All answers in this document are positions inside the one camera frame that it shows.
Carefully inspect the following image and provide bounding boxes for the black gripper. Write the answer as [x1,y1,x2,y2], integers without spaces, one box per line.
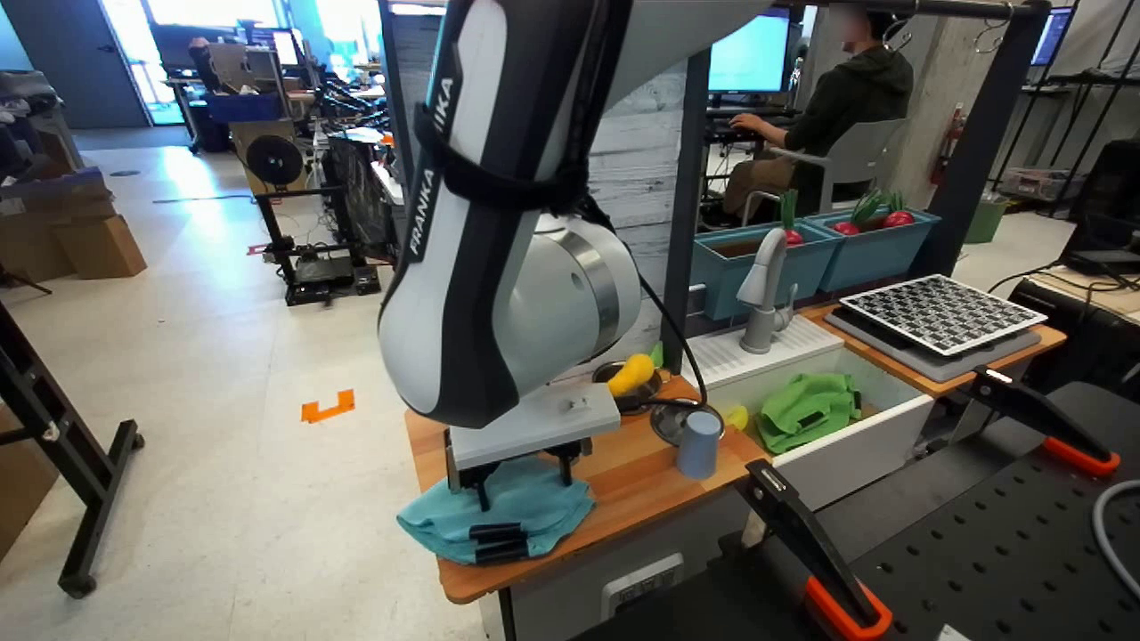
[453,435,595,517]

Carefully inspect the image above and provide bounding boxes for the blue towel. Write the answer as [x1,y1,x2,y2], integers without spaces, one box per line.
[397,453,600,569]

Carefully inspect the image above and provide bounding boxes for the yellow plush with green leaves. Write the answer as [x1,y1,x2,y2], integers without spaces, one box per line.
[601,351,663,404]

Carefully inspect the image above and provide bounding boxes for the grey toy faucet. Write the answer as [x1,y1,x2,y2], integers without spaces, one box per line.
[734,224,800,357]

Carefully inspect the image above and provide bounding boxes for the green towel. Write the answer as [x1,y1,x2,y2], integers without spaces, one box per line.
[748,372,867,461]

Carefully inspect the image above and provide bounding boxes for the red plush radish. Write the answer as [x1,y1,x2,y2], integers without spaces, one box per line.
[773,187,811,254]
[835,190,920,240]

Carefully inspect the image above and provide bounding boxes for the grey-blue plastic cup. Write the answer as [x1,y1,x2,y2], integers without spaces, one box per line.
[673,408,728,481]

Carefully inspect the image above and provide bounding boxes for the teal planter box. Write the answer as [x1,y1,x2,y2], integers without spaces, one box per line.
[688,220,842,328]
[815,209,943,298]

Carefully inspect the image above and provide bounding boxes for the black clamp orange tip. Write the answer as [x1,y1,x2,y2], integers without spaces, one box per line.
[970,365,1127,484]
[734,457,898,641]

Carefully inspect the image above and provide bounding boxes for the grey wood backsplash panel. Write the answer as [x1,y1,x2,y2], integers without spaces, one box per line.
[584,66,694,361]

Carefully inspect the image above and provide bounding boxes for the white toy sink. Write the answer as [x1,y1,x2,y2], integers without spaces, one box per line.
[679,314,936,513]

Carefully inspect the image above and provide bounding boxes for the checkerboard calibration board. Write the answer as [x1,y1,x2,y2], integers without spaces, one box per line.
[838,272,1052,365]

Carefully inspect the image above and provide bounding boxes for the grey chair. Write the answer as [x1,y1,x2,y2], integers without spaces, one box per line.
[764,113,911,220]

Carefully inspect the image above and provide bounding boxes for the black floor stand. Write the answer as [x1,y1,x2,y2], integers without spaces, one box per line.
[0,298,150,602]

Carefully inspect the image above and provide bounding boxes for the computer monitor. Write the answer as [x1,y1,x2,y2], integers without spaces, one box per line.
[704,9,798,99]

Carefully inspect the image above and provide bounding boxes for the black perforated breadboard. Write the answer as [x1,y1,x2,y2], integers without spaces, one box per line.
[830,381,1140,641]

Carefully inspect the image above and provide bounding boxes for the seated person dark hoodie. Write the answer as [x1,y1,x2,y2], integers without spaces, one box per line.
[722,9,920,227]

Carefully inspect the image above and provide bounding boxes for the cardboard box stack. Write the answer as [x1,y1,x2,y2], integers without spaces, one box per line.
[0,163,150,285]

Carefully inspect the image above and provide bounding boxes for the red fire extinguisher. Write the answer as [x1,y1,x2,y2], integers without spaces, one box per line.
[929,105,970,187]

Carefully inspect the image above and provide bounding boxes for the black office chair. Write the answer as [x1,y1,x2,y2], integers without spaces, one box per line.
[1057,136,1140,279]

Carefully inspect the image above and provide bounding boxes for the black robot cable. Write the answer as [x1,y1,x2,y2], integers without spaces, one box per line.
[628,263,714,422]

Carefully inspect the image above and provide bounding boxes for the tall black frame post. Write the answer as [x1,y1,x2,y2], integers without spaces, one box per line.
[922,5,1055,279]

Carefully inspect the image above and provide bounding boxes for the grey cable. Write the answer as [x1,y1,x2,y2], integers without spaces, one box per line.
[1089,474,1140,569]

